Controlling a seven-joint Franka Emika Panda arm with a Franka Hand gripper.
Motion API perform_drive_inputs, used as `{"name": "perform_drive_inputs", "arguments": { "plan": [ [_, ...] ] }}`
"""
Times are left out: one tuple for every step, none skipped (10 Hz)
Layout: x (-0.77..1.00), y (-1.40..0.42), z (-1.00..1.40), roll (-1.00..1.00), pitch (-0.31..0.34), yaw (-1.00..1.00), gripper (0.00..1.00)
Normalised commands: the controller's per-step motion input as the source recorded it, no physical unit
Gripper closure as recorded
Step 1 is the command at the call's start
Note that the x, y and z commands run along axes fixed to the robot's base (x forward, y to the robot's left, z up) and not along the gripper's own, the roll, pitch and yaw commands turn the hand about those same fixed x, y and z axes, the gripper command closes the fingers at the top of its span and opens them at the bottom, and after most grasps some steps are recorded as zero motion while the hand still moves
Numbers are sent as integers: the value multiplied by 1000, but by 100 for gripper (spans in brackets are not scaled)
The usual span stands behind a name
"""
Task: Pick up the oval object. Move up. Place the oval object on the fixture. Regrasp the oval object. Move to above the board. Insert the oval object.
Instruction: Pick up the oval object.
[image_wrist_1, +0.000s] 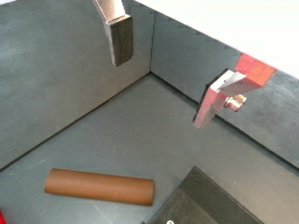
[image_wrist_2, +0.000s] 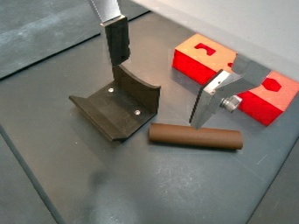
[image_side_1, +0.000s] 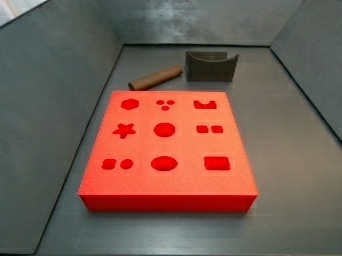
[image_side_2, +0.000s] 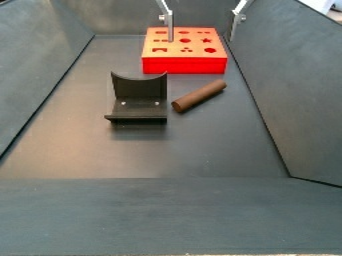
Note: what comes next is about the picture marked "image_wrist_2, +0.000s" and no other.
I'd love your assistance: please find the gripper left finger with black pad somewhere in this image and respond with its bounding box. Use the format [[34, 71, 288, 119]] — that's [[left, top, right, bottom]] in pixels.
[[87, 0, 130, 67]]

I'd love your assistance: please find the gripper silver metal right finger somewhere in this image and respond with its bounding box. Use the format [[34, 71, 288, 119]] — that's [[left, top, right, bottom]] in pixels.
[[189, 54, 270, 129]]

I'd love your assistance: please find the brown oval cylinder peg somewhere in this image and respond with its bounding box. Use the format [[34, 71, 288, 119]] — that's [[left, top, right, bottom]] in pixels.
[[148, 123, 242, 150]]

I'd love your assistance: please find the black curved cradle fixture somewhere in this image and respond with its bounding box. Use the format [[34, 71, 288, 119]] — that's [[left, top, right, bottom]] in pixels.
[[69, 65, 161, 141]]

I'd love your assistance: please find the red shape-hole block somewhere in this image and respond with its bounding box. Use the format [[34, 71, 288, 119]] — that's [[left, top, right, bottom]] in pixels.
[[172, 34, 299, 128]]

